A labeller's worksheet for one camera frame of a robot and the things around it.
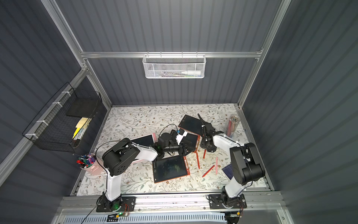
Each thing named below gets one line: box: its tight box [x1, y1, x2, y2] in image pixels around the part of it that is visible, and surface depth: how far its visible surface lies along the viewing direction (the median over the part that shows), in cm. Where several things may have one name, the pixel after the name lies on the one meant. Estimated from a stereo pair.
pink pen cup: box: [72, 153, 103, 176], surface depth 79 cm
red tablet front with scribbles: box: [151, 155, 191, 184], surface depth 86 cm
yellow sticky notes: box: [72, 117, 89, 140], surface depth 75 cm
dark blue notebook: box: [221, 163, 234, 180], surface depth 86 cm
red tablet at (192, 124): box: [178, 114, 204, 136], surface depth 113 cm
